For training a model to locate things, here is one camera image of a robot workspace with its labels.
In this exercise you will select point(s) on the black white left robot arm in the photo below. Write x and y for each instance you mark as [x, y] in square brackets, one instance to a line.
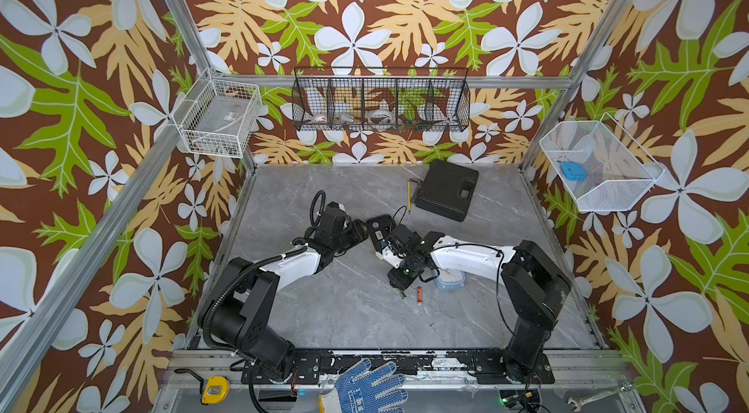
[239, 306]

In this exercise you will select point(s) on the blue object in basket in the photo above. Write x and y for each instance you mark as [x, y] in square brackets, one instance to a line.
[574, 172]

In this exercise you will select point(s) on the green circuit board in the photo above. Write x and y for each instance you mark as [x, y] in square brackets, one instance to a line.
[523, 401]

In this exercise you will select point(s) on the yellow tape measure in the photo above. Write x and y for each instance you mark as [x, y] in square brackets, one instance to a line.
[215, 390]

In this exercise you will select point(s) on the silver open-end wrench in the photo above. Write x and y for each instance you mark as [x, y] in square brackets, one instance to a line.
[577, 403]

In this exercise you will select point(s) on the black plastic tool case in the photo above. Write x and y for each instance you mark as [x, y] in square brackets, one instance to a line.
[447, 190]

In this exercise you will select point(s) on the black wire basket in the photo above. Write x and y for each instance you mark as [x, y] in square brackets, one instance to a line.
[371, 98]

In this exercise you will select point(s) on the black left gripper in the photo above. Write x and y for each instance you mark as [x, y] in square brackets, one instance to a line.
[357, 231]

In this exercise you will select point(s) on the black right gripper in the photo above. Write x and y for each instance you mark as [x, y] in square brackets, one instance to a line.
[397, 281]

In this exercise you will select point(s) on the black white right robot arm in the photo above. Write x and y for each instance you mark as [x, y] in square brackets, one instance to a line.
[536, 286]

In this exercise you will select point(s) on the white wire basket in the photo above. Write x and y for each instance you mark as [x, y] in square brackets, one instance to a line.
[620, 170]
[217, 115]

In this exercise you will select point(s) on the white wire basket right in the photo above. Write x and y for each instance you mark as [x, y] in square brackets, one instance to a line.
[620, 170]

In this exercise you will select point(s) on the white wire basket left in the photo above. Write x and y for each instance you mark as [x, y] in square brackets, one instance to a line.
[217, 115]

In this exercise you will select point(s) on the yellow pencil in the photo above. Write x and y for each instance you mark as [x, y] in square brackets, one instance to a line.
[409, 197]

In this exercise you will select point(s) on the blue white knit glove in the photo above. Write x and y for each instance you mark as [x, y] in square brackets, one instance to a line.
[363, 389]

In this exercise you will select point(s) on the yellow square alarm clock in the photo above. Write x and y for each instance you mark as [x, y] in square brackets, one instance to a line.
[379, 229]

